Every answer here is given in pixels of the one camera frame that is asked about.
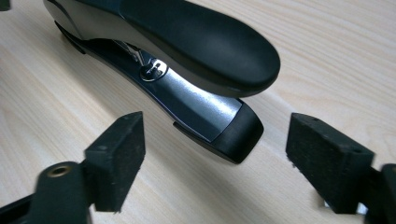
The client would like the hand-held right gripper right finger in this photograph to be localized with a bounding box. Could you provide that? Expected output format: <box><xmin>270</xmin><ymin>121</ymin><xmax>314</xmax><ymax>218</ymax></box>
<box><xmin>285</xmin><ymin>112</ymin><xmax>375</xmax><ymax>215</ymax></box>

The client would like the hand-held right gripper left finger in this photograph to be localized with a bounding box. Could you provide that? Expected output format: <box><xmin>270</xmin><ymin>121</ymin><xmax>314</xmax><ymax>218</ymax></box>
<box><xmin>84</xmin><ymin>111</ymin><xmax>147</xmax><ymax>214</ymax></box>

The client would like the black and grey stapler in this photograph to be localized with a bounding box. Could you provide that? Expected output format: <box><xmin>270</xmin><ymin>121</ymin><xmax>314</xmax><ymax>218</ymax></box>
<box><xmin>43</xmin><ymin>0</ymin><xmax>281</xmax><ymax>165</ymax></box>

